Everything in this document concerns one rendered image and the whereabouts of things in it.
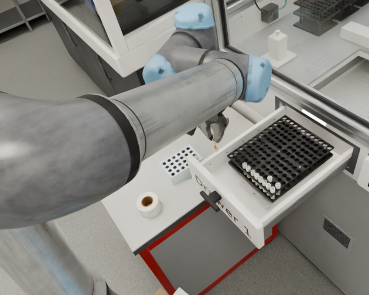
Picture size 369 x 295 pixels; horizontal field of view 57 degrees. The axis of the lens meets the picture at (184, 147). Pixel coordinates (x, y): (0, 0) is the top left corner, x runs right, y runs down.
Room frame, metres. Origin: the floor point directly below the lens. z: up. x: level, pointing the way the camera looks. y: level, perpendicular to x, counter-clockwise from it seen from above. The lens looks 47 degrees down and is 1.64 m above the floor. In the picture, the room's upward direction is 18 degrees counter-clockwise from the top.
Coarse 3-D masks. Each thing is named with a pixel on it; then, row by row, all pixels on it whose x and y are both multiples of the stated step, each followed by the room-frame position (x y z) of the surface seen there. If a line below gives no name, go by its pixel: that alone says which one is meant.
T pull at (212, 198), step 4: (200, 192) 0.50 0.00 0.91; (204, 192) 0.50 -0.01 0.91; (212, 192) 0.49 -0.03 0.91; (216, 192) 0.48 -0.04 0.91; (204, 196) 0.48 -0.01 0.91; (208, 196) 0.48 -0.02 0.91; (212, 196) 0.48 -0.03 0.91; (216, 196) 0.47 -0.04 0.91; (220, 196) 0.47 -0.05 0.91; (208, 200) 0.47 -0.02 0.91; (212, 200) 0.46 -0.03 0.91; (216, 200) 0.46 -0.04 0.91; (212, 204) 0.45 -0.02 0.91; (216, 204) 0.45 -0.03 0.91; (216, 208) 0.44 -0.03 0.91
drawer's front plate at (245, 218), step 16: (192, 160) 0.60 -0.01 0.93; (192, 176) 0.61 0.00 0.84; (208, 176) 0.53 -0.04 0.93; (208, 192) 0.54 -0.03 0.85; (224, 192) 0.47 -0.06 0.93; (224, 208) 0.47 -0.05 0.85; (240, 208) 0.41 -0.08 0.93; (240, 224) 0.41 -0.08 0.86; (256, 224) 0.36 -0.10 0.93; (256, 240) 0.35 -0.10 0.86
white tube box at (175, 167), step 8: (176, 152) 0.76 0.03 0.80; (184, 152) 0.75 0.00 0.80; (192, 152) 0.75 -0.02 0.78; (168, 160) 0.74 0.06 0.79; (176, 160) 0.73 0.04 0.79; (184, 160) 0.72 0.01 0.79; (200, 160) 0.70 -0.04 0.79; (168, 168) 0.71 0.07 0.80; (176, 168) 0.70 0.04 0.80; (184, 168) 0.69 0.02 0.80; (168, 176) 0.68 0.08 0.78; (176, 176) 0.67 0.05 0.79; (184, 176) 0.68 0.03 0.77
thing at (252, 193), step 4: (240, 184) 0.53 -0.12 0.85; (244, 184) 0.52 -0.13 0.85; (244, 188) 0.51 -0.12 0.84; (248, 188) 0.51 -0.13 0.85; (248, 192) 0.50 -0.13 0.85; (252, 192) 0.49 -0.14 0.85; (252, 196) 0.48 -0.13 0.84; (256, 196) 0.48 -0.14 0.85; (256, 200) 0.47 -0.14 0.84; (260, 200) 0.46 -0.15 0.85; (264, 200) 0.46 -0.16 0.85; (260, 204) 0.45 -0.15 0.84; (264, 204) 0.45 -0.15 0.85; (268, 204) 0.44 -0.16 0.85; (268, 208) 0.43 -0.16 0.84
